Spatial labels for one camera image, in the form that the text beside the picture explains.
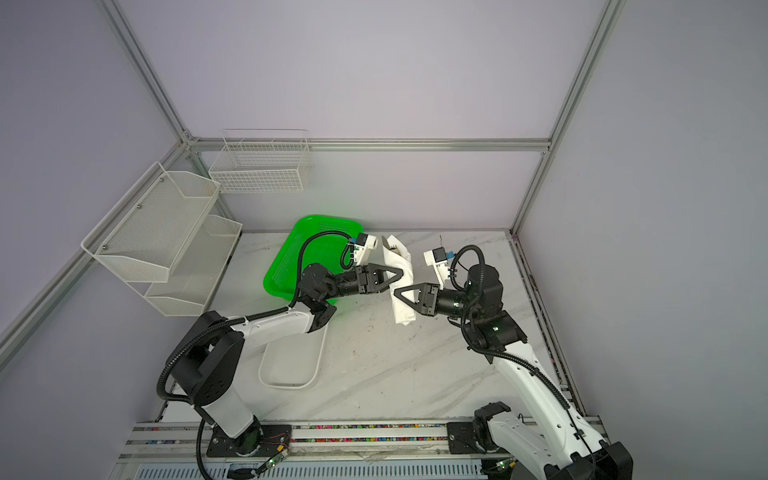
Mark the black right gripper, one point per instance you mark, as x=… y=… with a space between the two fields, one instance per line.
x=427 y=299

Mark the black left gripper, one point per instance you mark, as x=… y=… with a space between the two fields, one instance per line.
x=370 y=278

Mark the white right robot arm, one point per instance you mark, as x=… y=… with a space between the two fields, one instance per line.
x=562 y=445

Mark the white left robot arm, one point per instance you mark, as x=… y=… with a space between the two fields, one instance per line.
x=201 y=369

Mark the green plastic basket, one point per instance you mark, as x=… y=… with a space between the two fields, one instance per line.
x=281 y=278

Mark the white rectangular tray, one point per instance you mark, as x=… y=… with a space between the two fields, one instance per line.
x=293 y=351

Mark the white mesh lower shelf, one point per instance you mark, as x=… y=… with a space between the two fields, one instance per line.
x=195 y=279

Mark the white mesh shelf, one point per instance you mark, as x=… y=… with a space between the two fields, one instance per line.
x=195 y=279
x=143 y=238

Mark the white mesh upper shelf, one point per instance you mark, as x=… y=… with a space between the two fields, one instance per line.
x=143 y=238

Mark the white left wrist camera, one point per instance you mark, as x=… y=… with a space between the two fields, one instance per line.
x=362 y=247

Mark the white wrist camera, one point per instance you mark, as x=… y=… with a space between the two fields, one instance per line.
x=362 y=247
x=438 y=260

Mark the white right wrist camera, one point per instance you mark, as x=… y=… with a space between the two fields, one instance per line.
x=438 y=260

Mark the white wire basket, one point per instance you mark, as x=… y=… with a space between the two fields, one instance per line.
x=263 y=161

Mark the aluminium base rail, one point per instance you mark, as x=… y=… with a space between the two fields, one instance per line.
x=389 y=449

